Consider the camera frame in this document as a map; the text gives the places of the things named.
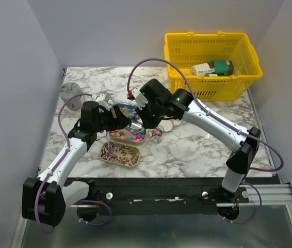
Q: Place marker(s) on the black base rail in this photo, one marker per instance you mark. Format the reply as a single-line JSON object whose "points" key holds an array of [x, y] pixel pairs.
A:
{"points": [[162, 207]]}

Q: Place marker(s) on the yellow plastic basket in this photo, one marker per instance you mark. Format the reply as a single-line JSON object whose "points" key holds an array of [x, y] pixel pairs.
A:
{"points": [[185, 50]]}

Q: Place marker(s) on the pink tray star candies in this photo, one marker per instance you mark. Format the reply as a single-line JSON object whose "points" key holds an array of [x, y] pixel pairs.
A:
{"points": [[128, 135]]}

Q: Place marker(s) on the aluminium frame rail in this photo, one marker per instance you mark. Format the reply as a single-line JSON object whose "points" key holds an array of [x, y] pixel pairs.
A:
{"points": [[267, 193]]}

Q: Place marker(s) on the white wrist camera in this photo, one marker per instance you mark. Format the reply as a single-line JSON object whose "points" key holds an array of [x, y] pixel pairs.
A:
{"points": [[139, 97], [102, 99]]}

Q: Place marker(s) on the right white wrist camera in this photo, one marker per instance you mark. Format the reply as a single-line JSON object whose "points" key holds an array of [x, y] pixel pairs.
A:
{"points": [[139, 97]]}

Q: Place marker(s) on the beige tray rainbow lollipops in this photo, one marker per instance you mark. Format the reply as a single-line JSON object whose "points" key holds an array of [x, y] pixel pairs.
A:
{"points": [[120, 154]]}

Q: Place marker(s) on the blue tray clear lollipops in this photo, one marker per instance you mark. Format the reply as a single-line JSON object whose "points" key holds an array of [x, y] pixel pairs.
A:
{"points": [[129, 111]]}

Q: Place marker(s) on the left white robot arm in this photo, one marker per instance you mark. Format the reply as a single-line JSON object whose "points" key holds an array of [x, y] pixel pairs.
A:
{"points": [[33, 208]]}

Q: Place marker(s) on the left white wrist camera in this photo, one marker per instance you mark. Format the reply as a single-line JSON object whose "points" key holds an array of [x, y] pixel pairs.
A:
{"points": [[102, 99]]}

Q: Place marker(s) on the green brown bottle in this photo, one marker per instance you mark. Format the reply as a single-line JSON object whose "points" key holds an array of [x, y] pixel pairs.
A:
{"points": [[213, 68]]}

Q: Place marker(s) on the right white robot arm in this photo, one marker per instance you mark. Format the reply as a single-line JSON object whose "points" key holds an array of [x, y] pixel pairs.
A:
{"points": [[242, 142]]}

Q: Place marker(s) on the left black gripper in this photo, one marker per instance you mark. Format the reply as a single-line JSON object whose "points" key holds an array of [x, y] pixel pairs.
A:
{"points": [[120, 122]]}

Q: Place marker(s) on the silver metal scoop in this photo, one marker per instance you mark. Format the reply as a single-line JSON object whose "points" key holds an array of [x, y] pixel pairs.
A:
{"points": [[136, 123]]}

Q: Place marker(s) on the clear glass jar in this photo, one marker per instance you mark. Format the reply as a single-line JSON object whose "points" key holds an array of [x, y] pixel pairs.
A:
{"points": [[156, 134]]}

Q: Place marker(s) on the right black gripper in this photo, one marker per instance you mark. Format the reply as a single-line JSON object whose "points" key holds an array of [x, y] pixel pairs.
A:
{"points": [[147, 123]]}

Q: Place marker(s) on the grey drawstring pouch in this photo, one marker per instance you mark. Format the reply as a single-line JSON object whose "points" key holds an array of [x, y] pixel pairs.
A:
{"points": [[70, 94]]}

